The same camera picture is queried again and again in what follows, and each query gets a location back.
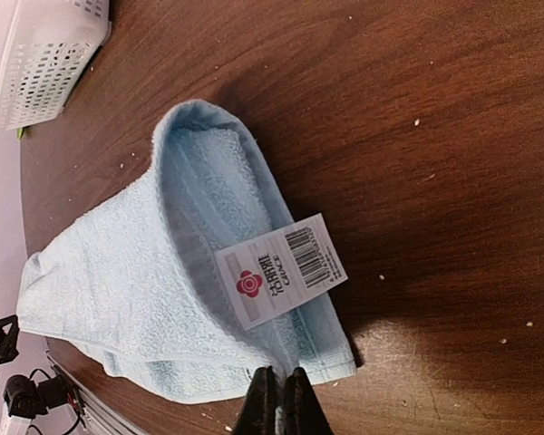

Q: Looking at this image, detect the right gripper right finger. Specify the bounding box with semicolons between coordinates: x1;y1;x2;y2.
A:
284;367;334;435

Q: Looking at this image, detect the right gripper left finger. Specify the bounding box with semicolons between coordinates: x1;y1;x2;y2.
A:
232;366;284;435

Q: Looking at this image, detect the light blue towel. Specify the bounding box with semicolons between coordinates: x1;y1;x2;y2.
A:
16;100;356;404

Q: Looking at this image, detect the white plastic basket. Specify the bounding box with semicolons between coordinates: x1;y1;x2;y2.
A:
0;0;112;133

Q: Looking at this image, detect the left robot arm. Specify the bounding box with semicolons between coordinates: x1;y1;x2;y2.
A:
0;314;84;425

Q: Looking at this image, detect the front aluminium rail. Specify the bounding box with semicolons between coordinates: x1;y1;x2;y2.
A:
45;351;146;435

